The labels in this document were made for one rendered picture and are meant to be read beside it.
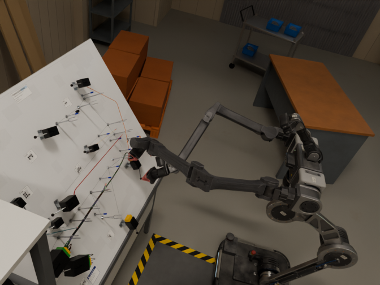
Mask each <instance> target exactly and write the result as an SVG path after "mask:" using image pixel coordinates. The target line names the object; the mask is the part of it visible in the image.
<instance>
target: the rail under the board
mask: <svg viewBox="0 0 380 285"><path fill-rule="evenodd" d="M162 179H163V177H162V178H159V179H158V181H157V182H156V184H155V186H154V188H153V190H152V191H151V193H150V195H149V197H148V199H147V200H146V202H145V204H144V206H143V207H142V209H141V211H140V212H139V214H138V216H137V218H136V220H137V221H138V222H139V220H140V218H141V217H142V215H143V213H144V211H145V209H146V208H147V206H148V204H149V203H150V201H151V199H152V197H153V195H154V193H155V191H156V190H157V188H158V186H159V184H160V182H161V181H162ZM133 231H134V230H129V232H128V234H127V236H126V237H125V239H124V241H123V242H122V244H121V246H120V248H119V249H118V251H117V253H116V255H115V257H114V258H113V260H112V262H111V264H110V266H109V267H108V269H107V270H106V272H105V274H104V276H103V278H102V279H101V281H100V283H99V285H104V284H105V282H106V280H107V278H108V276H109V275H110V273H111V271H112V269H113V267H114V265H115V264H116V262H117V260H118V258H119V256H120V255H121V253H122V251H123V249H124V247H125V246H126V244H127V242H128V240H129V238H130V237H131V235H132V233H133Z"/></svg>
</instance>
